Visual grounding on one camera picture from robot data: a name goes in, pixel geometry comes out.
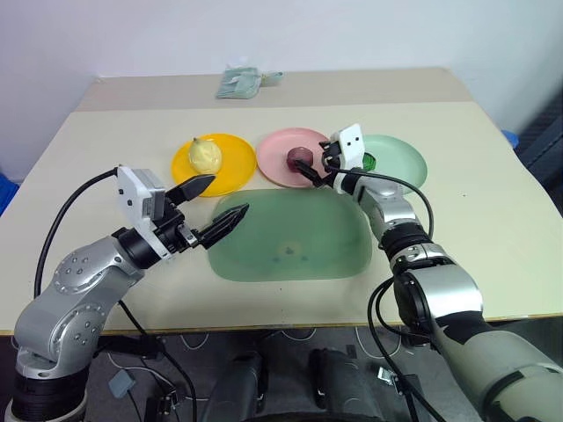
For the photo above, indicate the purple onion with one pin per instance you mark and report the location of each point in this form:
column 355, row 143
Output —
column 299, row 156

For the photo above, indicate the yellow pear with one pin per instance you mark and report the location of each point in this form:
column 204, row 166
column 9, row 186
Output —
column 204, row 156

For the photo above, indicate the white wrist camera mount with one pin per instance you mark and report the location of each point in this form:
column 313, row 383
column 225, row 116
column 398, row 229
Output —
column 132, row 198
column 352, row 147

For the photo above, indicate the blue crate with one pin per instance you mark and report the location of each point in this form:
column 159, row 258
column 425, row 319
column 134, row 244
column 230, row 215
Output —
column 6, row 189

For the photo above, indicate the yellow plate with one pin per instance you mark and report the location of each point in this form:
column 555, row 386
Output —
column 233, row 162

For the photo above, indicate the crumpled green cloth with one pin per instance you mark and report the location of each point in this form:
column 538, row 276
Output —
column 237, row 83

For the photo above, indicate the dark green vegetable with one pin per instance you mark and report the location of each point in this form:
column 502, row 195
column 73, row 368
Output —
column 370, row 162

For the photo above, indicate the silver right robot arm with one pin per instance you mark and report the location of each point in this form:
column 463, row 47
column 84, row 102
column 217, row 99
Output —
column 444, row 290

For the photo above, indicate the blue bin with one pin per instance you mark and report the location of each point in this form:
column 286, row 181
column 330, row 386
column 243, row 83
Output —
column 512, row 140

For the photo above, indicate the dark rounded robot leg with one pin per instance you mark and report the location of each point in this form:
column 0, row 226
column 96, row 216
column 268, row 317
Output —
column 343, row 387
column 237, row 387

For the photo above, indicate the pink plate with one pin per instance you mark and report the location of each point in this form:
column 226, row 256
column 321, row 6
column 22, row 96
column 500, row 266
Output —
column 275, row 154

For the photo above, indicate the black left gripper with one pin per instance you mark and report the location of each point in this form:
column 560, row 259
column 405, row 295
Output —
column 170, row 230

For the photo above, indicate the grey floor box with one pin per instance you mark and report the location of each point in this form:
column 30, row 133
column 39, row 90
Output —
column 121, row 383

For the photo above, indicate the dark chair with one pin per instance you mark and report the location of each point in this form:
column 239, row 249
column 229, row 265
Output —
column 545, row 140

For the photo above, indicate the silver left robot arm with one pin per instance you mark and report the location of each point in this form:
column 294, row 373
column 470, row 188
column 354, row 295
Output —
column 75, row 299

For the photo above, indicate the large translucent green tray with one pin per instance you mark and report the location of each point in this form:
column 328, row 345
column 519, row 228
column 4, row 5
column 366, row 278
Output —
column 286, row 228

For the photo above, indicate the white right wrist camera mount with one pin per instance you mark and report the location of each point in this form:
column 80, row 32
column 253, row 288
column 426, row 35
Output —
column 352, row 147

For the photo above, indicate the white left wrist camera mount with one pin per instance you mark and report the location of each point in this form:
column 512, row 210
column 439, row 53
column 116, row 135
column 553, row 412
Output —
column 132, row 198

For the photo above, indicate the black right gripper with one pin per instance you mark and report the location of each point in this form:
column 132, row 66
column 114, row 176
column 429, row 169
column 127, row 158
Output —
column 331, row 154

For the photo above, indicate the light green plate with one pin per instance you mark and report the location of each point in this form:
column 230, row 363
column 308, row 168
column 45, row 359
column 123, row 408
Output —
column 400, row 158

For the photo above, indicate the black table frame bar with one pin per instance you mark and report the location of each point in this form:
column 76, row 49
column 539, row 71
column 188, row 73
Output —
column 127, row 345

